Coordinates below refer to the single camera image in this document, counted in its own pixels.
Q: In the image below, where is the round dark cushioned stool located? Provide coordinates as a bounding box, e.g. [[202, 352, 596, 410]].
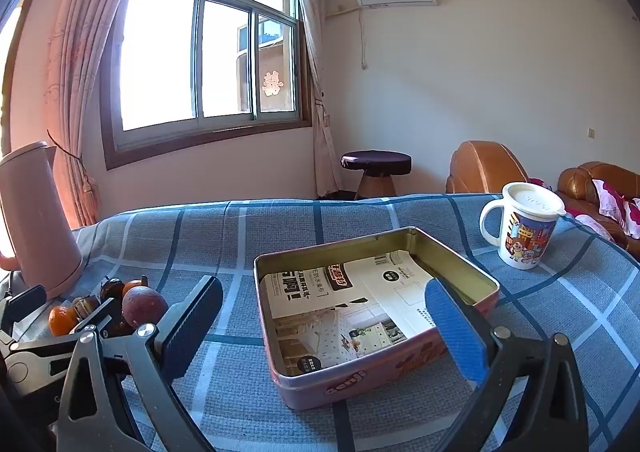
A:
[[341, 150, 413, 200]]

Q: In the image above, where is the brown leather sofa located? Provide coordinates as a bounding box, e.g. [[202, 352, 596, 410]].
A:
[[555, 162, 640, 263]]

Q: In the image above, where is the magenta floral pillow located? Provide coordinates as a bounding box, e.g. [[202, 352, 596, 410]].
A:
[[591, 178, 640, 239]]

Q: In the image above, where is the dark lumpy dried fruit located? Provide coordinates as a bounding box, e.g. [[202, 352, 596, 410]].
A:
[[71, 297, 101, 320]]

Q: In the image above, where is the purple passion fruit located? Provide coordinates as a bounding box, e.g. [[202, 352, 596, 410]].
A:
[[121, 286, 169, 330]]

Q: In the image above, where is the white cartoon mug with lid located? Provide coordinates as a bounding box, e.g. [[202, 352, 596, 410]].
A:
[[479, 182, 568, 270]]

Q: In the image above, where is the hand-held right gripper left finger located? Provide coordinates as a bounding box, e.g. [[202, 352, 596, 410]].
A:
[[56, 275, 224, 452]]

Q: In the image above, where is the white air conditioner pipe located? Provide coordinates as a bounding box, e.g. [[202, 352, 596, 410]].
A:
[[325, 6, 368, 70]]

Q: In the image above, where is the brown framed sliding window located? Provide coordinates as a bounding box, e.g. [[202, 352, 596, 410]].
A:
[[100, 0, 313, 170]]

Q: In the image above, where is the pink thermos jug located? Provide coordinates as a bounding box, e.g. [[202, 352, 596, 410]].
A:
[[0, 142, 83, 300]]

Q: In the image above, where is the brown leather armchair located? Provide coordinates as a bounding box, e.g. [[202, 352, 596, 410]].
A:
[[445, 141, 531, 195]]

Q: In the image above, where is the pink rose print pillow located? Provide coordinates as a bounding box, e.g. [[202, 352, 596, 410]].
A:
[[570, 214, 617, 241]]

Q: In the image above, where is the small tangerine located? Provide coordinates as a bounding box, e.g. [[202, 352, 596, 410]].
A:
[[48, 306, 80, 337]]

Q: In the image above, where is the blue checked tablecloth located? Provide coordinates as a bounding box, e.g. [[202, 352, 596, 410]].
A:
[[0, 193, 640, 452]]

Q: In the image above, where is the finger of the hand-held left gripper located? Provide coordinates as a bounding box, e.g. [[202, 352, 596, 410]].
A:
[[10, 299, 118, 358], [0, 284, 48, 327]]

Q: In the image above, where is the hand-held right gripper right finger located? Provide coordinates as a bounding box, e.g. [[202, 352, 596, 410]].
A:
[[424, 277, 591, 452]]

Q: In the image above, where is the narrow pale curtain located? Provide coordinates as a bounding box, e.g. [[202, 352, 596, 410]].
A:
[[295, 0, 337, 197]]

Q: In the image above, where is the red paper window decoration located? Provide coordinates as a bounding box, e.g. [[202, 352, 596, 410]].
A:
[[261, 70, 283, 97]]

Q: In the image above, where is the printed paper sheet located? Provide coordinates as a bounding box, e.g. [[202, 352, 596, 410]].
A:
[[260, 252, 446, 375]]

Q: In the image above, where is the pink metal tin box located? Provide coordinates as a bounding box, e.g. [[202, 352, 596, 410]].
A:
[[253, 227, 501, 410]]

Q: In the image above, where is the long pink floral curtain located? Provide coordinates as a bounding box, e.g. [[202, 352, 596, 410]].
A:
[[30, 0, 156, 227]]

